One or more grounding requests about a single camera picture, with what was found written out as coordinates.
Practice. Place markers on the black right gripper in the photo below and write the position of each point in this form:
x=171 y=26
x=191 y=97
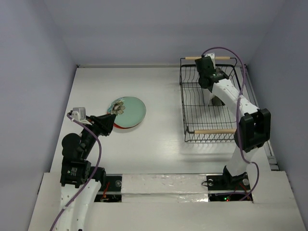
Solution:
x=203 y=64

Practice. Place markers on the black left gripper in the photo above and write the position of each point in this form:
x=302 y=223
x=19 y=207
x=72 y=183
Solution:
x=103 y=123

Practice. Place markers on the red and teal floral plate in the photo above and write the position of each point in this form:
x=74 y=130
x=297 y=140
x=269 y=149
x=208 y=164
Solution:
x=116 y=125

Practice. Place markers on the light green flower plate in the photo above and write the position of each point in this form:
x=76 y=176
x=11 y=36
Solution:
x=129 y=111

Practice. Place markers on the grey reindeer plate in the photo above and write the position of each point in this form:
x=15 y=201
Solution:
x=215 y=100

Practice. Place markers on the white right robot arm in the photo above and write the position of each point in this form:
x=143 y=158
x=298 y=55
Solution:
x=252 y=123

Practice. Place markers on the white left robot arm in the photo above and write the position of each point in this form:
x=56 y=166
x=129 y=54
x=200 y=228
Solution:
x=81 y=176

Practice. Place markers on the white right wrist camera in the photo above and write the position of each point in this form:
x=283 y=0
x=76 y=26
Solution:
x=212 y=56

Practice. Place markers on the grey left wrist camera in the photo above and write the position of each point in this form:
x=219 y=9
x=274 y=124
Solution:
x=79 y=114

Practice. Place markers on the black wire dish rack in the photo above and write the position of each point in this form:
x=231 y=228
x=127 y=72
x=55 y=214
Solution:
x=202 y=124

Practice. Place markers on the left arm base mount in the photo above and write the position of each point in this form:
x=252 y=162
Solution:
x=110 y=192

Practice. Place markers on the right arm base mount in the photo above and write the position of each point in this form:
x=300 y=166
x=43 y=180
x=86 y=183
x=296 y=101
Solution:
x=219 y=191

